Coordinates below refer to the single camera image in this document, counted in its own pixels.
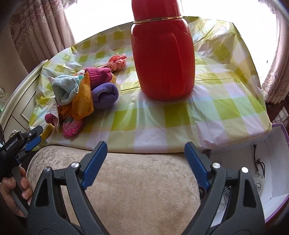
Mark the purple white storage box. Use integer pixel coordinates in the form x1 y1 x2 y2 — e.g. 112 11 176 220
210 123 288 224

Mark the person left hand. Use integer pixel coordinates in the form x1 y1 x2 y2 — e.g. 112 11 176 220
1 166 33 218

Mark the pink beaded pouch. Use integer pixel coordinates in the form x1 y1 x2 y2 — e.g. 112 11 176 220
62 116 84 137

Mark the green checkered plastic tablecloth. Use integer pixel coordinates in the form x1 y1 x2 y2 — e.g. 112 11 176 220
28 17 272 153

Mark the orange mesh bag with sponge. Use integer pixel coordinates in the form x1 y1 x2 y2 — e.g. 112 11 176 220
58 72 94 120

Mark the purple towel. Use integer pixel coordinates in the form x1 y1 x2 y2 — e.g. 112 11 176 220
92 82 118 110

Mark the red print white scarf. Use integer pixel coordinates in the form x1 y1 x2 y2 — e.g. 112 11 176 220
48 76 62 133

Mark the red thermos jug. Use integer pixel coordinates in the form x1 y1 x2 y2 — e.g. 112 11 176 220
131 0 195 101

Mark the magenta knit cloth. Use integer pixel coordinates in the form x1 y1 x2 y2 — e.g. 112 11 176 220
85 68 112 90

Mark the pink patterned curtain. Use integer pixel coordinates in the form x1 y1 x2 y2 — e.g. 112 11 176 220
9 0 76 72

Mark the grey herringbone drawstring pouch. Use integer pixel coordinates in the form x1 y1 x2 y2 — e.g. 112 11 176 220
251 142 272 204

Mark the light blue towel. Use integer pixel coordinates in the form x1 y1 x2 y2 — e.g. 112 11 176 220
48 74 84 106

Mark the black white houndstooth cloth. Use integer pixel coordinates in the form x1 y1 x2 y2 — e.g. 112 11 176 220
197 186 231 215

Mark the cream carved cabinet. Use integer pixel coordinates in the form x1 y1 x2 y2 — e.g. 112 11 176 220
1 60 48 140

